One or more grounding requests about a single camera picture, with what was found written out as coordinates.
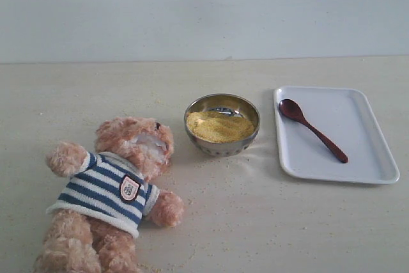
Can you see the tan teddy bear striped sweater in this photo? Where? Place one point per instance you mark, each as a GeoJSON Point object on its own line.
{"type": "Point", "coordinates": [95, 219]}

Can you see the yellow millet grains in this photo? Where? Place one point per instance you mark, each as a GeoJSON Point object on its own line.
{"type": "Point", "coordinates": [215, 127]}

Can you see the white plastic tray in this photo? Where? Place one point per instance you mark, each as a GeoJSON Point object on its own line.
{"type": "Point", "coordinates": [343, 115]}

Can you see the steel bowl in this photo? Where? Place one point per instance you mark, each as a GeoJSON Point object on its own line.
{"type": "Point", "coordinates": [230, 105]}

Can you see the dark red wooden spoon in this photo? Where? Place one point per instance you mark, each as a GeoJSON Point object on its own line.
{"type": "Point", "coordinates": [290, 109]}

